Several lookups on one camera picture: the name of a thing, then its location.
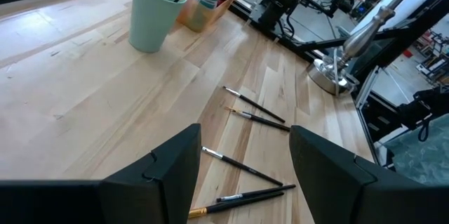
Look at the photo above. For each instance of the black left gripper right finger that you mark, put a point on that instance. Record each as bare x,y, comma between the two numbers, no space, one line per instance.
333,182

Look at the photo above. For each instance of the white lampshade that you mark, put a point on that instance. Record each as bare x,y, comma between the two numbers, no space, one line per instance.
414,3

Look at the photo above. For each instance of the orange-bristled dark paintbrush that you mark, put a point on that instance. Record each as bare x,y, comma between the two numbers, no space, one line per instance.
238,203

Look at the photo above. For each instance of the orange translucent plastic bin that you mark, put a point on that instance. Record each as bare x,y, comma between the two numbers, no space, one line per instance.
203,17

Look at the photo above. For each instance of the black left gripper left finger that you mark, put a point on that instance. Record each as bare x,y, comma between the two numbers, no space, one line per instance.
168,182

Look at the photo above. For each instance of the chrome lamp base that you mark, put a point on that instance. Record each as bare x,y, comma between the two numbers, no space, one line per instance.
361,38

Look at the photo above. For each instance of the silver table bracket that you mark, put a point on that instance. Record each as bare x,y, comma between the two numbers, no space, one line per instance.
366,88

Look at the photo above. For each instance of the pale green plastic cup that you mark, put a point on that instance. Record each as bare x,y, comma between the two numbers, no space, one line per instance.
151,20

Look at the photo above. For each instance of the black handheld object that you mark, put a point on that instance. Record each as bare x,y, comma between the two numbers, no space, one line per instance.
424,106

